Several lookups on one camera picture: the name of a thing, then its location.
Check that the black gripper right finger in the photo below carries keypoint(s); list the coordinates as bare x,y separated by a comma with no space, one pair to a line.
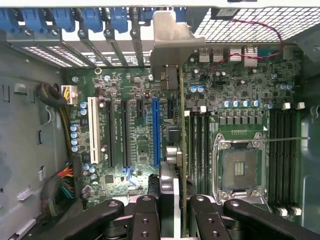
207,220

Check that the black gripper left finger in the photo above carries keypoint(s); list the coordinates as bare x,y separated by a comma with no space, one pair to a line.
145,220

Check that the metal socket cover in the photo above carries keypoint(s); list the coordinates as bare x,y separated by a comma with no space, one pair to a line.
240,194

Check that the CPU socket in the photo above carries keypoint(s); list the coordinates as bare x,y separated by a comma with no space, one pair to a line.
240,170

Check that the black RAM slot white latches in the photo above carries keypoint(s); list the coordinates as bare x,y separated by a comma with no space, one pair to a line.
281,160
200,150
295,160
187,113

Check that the green motherboard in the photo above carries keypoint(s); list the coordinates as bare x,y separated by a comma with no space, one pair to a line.
140,135

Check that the long black expansion slot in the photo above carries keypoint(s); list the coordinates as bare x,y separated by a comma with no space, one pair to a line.
125,135
110,135

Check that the blue expansion slot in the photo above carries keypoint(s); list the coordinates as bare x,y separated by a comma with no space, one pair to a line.
156,132

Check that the white expansion slot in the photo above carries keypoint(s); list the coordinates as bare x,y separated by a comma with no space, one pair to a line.
94,130

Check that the short black expansion slot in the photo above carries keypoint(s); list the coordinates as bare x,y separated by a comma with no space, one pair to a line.
171,110
140,110

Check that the thin locking lever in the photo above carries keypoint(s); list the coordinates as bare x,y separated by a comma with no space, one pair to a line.
287,139

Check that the white power connector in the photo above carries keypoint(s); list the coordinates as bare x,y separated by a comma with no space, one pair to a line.
70,95

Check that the open dark PC case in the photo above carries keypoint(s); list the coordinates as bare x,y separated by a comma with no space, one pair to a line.
20,125

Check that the blue slot retainer clip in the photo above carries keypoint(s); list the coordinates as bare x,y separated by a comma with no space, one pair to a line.
146,15
180,16
63,21
35,21
91,20
10,21
119,21

